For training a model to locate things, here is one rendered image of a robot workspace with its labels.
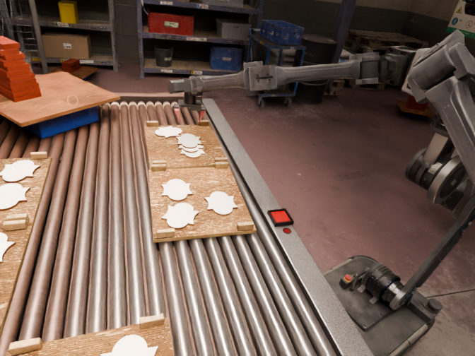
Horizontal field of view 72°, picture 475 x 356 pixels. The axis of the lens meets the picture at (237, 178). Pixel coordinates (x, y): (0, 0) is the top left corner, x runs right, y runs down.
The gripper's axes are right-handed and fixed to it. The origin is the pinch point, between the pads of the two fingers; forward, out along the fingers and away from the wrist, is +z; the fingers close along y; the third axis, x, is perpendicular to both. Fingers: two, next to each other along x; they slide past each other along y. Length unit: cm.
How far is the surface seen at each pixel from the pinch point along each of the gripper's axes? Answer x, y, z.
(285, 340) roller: -105, 14, 11
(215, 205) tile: -53, 4, 9
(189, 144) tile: -9.7, -0.5, 7.6
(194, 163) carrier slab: -22.3, 0.1, 10.1
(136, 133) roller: 9.9, -25.1, 11.9
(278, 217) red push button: -60, 27, 11
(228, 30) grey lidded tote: 389, 104, 31
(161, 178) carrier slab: -33.1, -14.3, 10.0
